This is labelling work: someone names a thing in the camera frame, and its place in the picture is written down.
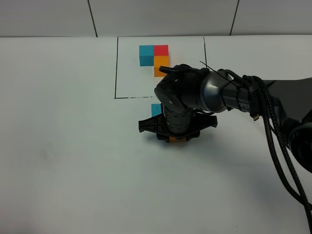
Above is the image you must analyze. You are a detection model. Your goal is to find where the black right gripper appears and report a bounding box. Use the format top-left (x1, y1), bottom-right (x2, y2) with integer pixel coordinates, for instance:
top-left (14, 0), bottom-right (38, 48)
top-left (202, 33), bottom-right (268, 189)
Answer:
top-left (138, 107), bottom-right (217, 143)

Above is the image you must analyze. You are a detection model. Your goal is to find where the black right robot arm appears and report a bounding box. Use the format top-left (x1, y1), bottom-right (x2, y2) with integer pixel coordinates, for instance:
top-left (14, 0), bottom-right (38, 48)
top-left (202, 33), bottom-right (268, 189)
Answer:
top-left (138, 64), bottom-right (312, 171)

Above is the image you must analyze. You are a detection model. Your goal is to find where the template orange block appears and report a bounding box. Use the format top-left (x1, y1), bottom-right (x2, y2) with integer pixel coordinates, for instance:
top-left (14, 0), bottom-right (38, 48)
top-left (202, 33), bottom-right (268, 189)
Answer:
top-left (154, 56), bottom-right (170, 77)

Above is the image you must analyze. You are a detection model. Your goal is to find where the template red block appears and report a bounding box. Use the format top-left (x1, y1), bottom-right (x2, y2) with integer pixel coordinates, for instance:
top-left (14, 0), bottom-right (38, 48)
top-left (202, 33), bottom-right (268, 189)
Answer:
top-left (154, 45), bottom-right (169, 56)

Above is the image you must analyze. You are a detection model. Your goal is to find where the template blue block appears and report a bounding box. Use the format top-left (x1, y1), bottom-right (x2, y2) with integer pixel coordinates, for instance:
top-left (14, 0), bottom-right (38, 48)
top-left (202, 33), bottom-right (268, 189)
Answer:
top-left (139, 45), bottom-right (154, 66)

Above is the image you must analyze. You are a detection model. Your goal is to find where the black braided cable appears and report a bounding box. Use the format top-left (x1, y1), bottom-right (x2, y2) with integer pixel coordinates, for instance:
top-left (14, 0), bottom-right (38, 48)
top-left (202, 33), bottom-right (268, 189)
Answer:
top-left (253, 76), bottom-right (312, 220)

